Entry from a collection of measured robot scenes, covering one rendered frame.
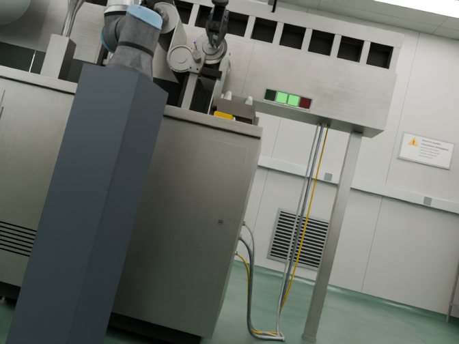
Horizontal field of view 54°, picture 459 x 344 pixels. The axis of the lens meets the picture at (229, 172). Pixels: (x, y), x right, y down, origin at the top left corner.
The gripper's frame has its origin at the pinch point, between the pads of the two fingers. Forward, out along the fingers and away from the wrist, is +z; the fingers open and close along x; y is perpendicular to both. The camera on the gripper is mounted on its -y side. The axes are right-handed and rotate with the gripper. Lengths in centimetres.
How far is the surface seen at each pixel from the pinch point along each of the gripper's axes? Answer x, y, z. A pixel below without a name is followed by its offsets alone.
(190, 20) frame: 22.6, 42.0, 13.8
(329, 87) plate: -56, 27, 25
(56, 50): 74, -5, 18
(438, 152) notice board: -200, 199, 183
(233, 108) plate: -15.0, -19.0, 16.3
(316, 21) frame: -42, 52, 5
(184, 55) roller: 12.9, -2.2, 7.1
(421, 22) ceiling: -151, 279, 91
